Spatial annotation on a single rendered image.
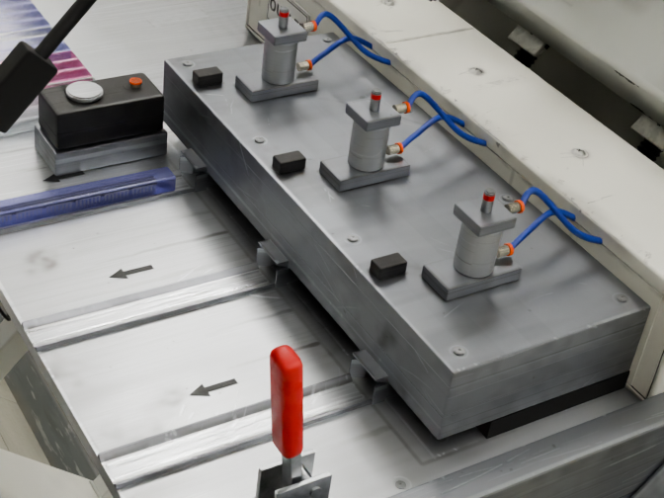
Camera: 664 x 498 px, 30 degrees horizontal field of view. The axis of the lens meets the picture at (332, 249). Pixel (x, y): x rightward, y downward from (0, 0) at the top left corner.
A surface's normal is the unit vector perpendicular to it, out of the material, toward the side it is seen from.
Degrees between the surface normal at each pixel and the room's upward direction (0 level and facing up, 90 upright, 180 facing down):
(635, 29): 90
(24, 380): 90
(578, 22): 90
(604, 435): 43
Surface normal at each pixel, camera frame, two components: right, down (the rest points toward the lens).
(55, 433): -0.54, -0.38
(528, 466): 0.11, -0.80
